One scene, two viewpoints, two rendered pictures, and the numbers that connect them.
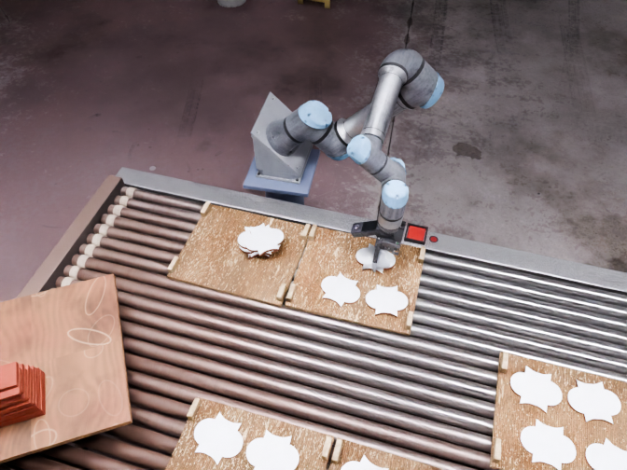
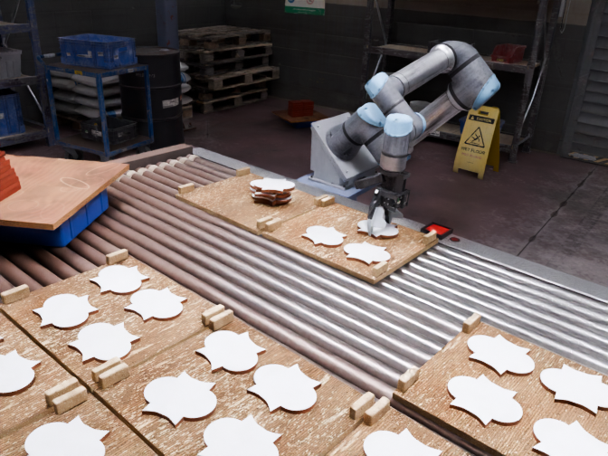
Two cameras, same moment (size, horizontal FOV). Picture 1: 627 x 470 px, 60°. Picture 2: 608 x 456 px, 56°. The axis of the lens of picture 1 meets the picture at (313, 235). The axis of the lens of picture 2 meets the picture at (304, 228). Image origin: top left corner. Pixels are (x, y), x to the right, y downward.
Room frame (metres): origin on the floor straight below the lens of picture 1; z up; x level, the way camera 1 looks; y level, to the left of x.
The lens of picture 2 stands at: (-0.43, -0.64, 1.68)
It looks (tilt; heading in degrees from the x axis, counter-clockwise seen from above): 25 degrees down; 23
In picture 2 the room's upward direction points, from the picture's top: 2 degrees clockwise
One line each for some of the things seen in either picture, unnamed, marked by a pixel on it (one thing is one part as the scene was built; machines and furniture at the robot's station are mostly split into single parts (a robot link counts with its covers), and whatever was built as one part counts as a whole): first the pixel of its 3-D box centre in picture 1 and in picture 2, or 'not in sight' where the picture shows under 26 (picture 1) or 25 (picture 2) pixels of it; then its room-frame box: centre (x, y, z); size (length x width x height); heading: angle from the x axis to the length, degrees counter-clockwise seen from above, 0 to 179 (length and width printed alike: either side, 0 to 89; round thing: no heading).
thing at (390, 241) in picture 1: (389, 234); (391, 188); (1.12, -0.25, 1.09); 0.09 x 0.08 x 0.12; 74
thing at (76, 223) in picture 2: not in sight; (39, 207); (0.72, 0.74, 0.97); 0.31 x 0.31 x 0.10; 17
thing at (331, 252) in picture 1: (357, 277); (350, 237); (1.07, -0.15, 0.93); 0.41 x 0.35 x 0.02; 74
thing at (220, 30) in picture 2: not in sight; (219, 67); (5.93, 3.36, 0.44); 1.31 x 1.00 x 0.87; 168
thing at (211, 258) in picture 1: (242, 252); (252, 200); (1.18, 0.25, 0.93); 0.41 x 0.35 x 0.02; 72
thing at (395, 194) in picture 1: (394, 200); (397, 135); (1.12, -0.24, 1.25); 0.09 x 0.08 x 0.11; 175
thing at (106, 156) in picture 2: not in sight; (98, 111); (3.28, 2.92, 0.46); 0.79 x 0.62 x 0.91; 78
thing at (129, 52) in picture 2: not in sight; (99, 51); (3.31, 2.86, 0.96); 0.50 x 0.38 x 0.21; 93
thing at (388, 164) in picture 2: (390, 216); (394, 161); (1.12, -0.24, 1.17); 0.08 x 0.08 x 0.05
